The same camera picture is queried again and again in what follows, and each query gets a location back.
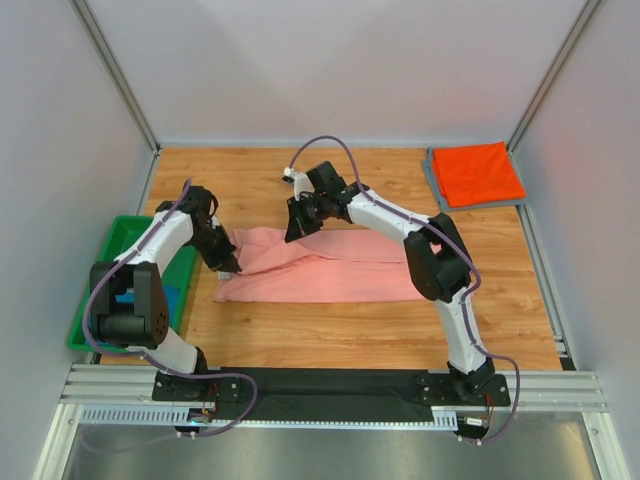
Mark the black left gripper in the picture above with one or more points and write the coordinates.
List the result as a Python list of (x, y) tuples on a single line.
[(220, 248)]

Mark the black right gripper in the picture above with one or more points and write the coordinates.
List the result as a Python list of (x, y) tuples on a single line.
[(302, 216)]

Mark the pink t-shirt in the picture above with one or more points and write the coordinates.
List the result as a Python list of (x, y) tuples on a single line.
[(333, 266)]

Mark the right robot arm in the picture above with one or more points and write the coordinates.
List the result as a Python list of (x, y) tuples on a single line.
[(437, 259)]

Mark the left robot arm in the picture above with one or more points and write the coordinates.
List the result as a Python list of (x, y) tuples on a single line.
[(142, 265)]

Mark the blue t-shirt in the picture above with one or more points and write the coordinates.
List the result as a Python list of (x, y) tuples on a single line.
[(135, 318)]

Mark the folded grey t-shirt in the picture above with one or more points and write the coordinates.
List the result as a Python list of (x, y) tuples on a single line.
[(429, 173)]

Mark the folded orange t-shirt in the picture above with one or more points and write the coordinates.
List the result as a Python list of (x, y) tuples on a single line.
[(476, 174)]

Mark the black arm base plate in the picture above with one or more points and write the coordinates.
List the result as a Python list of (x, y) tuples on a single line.
[(438, 389)]

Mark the white slotted cable duct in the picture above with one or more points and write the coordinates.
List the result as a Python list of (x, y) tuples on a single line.
[(187, 417)]

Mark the aluminium frame rail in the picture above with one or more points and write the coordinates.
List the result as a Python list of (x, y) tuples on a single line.
[(541, 391)]

